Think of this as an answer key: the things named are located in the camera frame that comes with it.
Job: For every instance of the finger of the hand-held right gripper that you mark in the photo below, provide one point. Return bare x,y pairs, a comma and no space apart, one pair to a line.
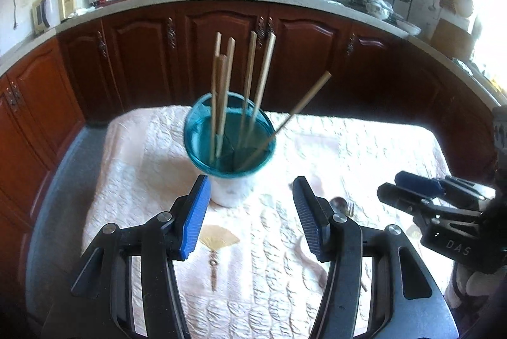
420,182
400,196

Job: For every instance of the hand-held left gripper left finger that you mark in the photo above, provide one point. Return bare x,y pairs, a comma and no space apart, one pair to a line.
196,216

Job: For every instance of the white bowl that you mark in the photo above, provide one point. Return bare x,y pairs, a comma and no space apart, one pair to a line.
408,28

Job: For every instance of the brown wooden base cabinets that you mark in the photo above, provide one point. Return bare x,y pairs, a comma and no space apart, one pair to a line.
138,58

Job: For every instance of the beige microwave oven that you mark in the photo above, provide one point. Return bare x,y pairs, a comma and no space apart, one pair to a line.
49,8

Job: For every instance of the white cup with teal rim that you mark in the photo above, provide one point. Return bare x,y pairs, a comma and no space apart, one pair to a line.
229,188

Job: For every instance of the cream quilted tablecloth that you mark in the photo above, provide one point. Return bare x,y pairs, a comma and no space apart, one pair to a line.
150,164

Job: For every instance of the wooden cutting board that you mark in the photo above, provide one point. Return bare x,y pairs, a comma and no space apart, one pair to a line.
451,38

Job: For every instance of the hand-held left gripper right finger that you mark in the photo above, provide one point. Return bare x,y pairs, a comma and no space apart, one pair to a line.
309,220

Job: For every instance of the metal spoon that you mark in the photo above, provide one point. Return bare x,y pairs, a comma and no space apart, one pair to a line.
338,202

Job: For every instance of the bunch of wooden chopsticks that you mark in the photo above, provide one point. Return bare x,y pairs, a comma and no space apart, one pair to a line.
313,91

